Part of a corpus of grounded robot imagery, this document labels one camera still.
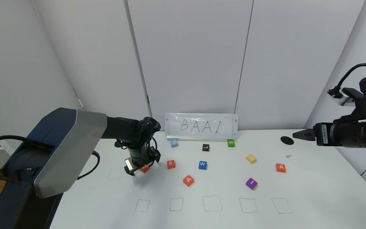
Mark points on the light blue letter block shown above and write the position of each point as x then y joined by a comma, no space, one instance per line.
174,143

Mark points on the orange letter A block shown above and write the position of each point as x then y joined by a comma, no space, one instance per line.
280,167
188,180

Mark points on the purple letter I block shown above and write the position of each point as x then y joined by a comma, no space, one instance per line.
251,183

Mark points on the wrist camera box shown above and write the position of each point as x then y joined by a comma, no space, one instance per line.
348,97
130,166

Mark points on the black letter L block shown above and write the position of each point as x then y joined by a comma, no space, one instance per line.
205,148

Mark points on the yellow letter Z block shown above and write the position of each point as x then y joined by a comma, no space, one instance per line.
251,158

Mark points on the blue letter W block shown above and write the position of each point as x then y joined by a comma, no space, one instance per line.
202,165

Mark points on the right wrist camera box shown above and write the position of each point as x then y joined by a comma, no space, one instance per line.
348,97

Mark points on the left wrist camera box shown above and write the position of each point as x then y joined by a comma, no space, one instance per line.
130,166

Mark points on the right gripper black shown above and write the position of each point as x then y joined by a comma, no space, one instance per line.
323,133

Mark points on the green letter S block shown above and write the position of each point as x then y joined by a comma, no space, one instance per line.
231,143

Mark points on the orange letter R block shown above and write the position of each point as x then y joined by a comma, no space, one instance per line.
171,164

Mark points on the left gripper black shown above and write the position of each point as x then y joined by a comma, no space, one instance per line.
129,165

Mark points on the black round table grommet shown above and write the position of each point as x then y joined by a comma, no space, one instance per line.
287,140
117,144

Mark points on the orange letter B block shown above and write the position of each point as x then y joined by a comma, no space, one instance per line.
145,169

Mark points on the white BAAI sign board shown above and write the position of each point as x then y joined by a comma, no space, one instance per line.
202,127

